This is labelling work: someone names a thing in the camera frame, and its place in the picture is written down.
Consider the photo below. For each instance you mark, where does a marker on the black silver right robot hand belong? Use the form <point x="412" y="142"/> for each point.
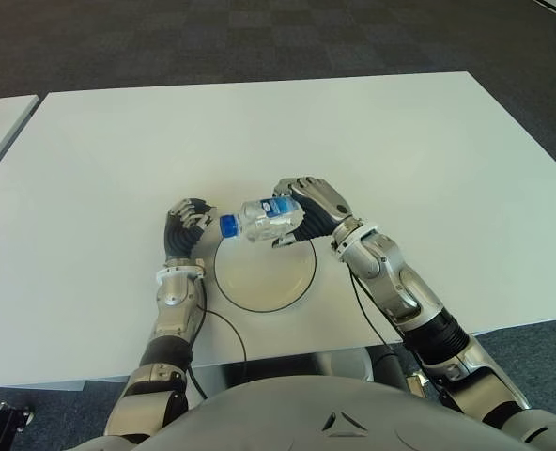
<point x="325" y="206"/>

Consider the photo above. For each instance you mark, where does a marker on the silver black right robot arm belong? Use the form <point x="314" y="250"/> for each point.
<point x="376" y="263"/>

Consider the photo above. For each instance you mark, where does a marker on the black wheeled stand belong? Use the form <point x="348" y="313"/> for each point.
<point x="8" y="423"/>

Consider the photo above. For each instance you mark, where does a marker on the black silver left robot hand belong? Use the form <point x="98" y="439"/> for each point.
<point x="181" y="235"/>

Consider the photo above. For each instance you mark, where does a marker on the grey robot torso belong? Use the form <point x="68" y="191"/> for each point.
<point x="306" y="418"/>

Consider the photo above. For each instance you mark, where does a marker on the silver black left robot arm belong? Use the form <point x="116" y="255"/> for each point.
<point x="174" y="293"/>

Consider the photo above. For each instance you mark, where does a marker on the clear water bottle blue cap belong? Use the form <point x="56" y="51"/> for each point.
<point x="259" y="221"/>

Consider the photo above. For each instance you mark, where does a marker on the small tan floor bracket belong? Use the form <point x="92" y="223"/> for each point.
<point x="416" y="385"/>

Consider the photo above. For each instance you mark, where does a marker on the white plate black rim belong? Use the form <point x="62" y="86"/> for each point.
<point x="259" y="286"/>

